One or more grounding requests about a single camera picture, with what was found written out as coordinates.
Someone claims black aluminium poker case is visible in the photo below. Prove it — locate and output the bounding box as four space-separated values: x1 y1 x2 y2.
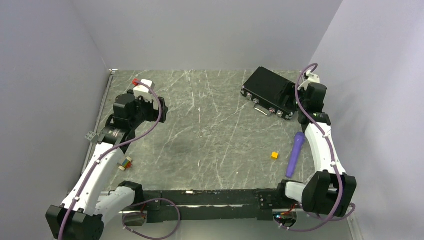
240 66 295 120

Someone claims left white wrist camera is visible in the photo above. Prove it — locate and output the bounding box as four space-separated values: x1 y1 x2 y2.
132 78 155 101

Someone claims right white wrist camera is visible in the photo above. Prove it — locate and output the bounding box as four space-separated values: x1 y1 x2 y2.
297 70 321 91

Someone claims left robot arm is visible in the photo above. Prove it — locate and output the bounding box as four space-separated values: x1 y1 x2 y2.
45 90 169 240

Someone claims grey lego brick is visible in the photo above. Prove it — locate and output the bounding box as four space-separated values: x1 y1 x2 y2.
85 131 99 143

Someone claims yellow cube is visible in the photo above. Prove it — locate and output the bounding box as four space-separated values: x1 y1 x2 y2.
270 152 279 160

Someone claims colourful wooden toy block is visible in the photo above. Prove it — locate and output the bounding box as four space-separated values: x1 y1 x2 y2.
118 156 133 171

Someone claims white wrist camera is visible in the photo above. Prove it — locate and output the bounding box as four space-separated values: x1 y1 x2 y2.
297 70 321 91
132 78 155 101

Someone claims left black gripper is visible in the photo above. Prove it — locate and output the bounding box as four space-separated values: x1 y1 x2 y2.
130 94 168 129

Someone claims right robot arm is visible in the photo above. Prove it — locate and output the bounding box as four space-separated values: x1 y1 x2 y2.
275 83 357 220

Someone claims purple cylinder tool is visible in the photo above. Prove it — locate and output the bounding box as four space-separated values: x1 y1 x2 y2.
285 132 306 178

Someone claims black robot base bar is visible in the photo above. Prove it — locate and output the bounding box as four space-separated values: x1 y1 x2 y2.
122 188 300 226

